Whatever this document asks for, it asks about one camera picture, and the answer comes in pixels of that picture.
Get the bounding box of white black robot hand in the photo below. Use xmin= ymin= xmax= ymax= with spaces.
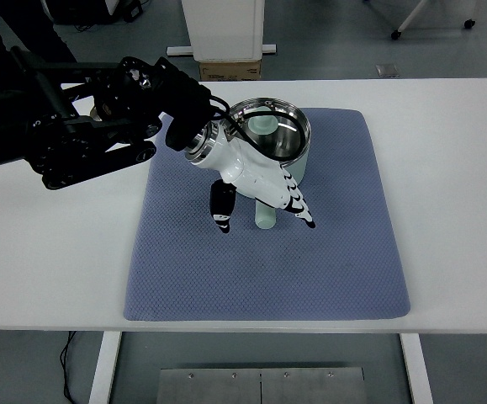
xmin=191 ymin=137 xmax=318 ymax=236

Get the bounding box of green pot with handle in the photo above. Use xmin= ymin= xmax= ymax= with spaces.
xmin=228 ymin=97 xmax=314 ymax=231

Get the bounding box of glass lid with green knob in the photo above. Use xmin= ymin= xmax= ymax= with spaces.
xmin=228 ymin=97 xmax=314 ymax=163

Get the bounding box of blue textured mat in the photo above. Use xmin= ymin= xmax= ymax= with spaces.
xmin=124 ymin=108 xmax=412 ymax=323

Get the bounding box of brown cardboard box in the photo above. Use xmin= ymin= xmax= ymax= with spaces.
xmin=199 ymin=58 xmax=263 ymax=82

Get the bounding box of white panel stand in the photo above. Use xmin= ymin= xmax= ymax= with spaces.
xmin=167 ymin=0 xmax=278 ymax=62

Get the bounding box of grey metal plate with screws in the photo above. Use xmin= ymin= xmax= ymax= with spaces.
xmin=155 ymin=366 xmax=368 ymax=404

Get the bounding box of white table leg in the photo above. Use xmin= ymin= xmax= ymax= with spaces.
xmin=87 ymin=331 xmax=123 ymax=404
xmin=399 ymin=333 xmax=434 ymax=404

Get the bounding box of white wheeled frame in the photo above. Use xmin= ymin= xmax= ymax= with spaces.
xmin=389 ymin=0 xmax=478 ymax=41

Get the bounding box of black floor cable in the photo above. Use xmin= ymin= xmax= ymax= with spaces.
xmin=60 ymin=331 xmax=78 ymax=404

